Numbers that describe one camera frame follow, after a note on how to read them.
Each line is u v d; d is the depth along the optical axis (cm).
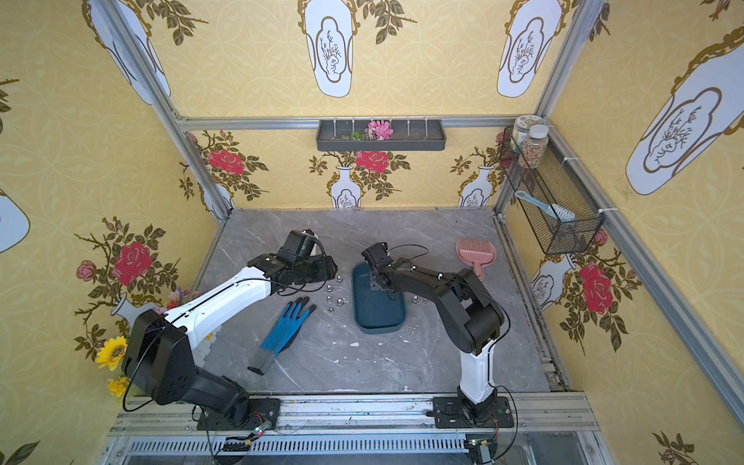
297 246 65
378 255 77
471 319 50
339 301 95
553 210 69
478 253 106
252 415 73
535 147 80
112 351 65
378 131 88
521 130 85
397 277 68
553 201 84
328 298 95
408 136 92
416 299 95
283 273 61
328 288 98
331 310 92
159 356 43
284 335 85
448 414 73
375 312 90
